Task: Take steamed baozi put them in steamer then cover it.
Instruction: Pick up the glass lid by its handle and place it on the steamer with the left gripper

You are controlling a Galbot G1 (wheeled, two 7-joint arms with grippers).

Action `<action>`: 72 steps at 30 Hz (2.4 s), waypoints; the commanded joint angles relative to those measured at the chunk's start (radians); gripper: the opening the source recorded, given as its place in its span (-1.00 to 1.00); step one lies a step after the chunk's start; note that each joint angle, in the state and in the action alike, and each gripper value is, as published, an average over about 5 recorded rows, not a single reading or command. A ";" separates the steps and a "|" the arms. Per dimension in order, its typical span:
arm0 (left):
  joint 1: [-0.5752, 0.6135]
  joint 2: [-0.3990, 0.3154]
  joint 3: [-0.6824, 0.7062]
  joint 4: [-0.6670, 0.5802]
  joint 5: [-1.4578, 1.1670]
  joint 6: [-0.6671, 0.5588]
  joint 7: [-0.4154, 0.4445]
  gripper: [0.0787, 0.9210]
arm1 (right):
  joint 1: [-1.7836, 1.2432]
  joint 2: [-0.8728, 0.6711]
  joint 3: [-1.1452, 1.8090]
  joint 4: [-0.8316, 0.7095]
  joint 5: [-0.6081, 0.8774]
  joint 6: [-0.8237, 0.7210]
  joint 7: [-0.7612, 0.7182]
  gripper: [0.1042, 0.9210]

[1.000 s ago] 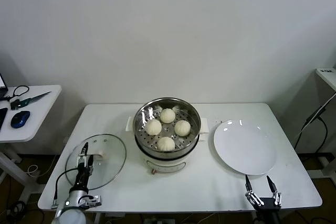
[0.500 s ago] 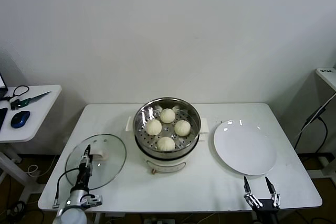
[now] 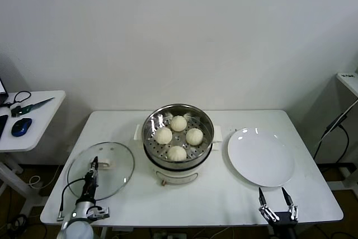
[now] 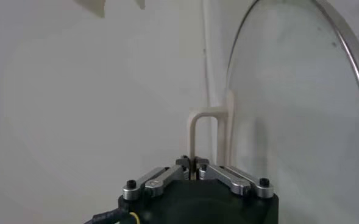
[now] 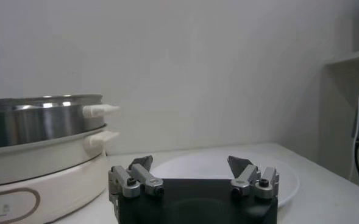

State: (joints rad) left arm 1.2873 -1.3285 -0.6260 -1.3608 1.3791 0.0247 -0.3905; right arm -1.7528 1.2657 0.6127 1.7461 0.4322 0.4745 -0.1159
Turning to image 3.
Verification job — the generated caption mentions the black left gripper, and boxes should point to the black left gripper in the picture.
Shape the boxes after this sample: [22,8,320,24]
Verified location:
[82,156,101,201]

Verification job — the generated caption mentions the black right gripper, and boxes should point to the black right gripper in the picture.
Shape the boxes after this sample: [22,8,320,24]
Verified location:
[257,186,299,239]

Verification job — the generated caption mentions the glass pot lid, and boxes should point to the glass pot lid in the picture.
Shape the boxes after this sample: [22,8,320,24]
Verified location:
[67,141,135,202]

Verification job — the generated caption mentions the white steamed baozi bun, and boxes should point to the white steamed baozi bun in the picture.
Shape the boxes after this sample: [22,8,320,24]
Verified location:
[170,115,187,133]
[167,146,187,162]
[155,126,173,145]
[186,128,204,146]

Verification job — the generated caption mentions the stainless steel steamer basket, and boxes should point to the stainless steel steamer basket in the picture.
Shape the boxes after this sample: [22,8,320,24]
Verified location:
[135,104,224,170]

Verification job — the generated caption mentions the white round plate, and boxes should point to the white round plate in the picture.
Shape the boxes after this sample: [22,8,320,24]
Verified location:
[227,127,296,188]

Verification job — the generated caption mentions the white side table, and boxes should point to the white side table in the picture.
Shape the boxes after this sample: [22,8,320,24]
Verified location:
[0,90,67,216]

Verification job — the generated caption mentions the cream electric cooker base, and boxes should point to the cream electric cooker base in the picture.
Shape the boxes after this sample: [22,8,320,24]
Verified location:
[135,126,224,187]

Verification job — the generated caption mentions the blue computer mouse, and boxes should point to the blue computer mouse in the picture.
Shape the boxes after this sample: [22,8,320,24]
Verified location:
[11,118,32,138]

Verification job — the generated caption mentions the white power strip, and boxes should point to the white power strip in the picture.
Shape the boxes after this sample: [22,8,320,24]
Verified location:
[153,232,189,239]

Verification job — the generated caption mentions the black flat keyboard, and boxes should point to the black flat keyboard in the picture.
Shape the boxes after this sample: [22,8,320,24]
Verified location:
[0,114,8,140]

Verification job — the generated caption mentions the open laptop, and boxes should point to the open laptop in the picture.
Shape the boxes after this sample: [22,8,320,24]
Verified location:
[0,78,8,105]

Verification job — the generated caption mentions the white cabinet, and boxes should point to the white cabinet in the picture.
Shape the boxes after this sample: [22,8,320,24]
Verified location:
[335,72,358,99]

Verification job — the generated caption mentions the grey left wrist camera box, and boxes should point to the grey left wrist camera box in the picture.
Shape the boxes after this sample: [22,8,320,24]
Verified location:
[87,205,111,221]

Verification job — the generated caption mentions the black left wrist camera cable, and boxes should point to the black left wrist camera cable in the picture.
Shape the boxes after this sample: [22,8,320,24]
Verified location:
[56,176,88,222]

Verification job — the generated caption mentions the white coiled floor cable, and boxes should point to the white coiled floor cable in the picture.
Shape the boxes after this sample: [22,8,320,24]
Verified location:
[27,175,43,189]

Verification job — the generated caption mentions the white floor stand frame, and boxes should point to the white floor stand frame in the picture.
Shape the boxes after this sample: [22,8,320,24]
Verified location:
[326,166,358,194]

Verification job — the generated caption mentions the green handled blade tool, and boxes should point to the green handled blade tool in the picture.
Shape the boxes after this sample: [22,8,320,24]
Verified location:
[11,97,55,118]

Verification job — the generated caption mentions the black cable with adapter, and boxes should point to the black cable with adapter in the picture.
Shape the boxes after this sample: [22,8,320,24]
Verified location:
[312,105,355,165]

